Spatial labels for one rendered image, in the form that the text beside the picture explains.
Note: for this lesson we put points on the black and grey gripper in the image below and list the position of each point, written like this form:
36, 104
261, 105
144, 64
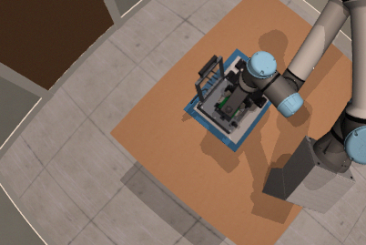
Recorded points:
229, 89

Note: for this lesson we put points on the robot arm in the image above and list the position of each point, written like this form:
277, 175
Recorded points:
261, 73

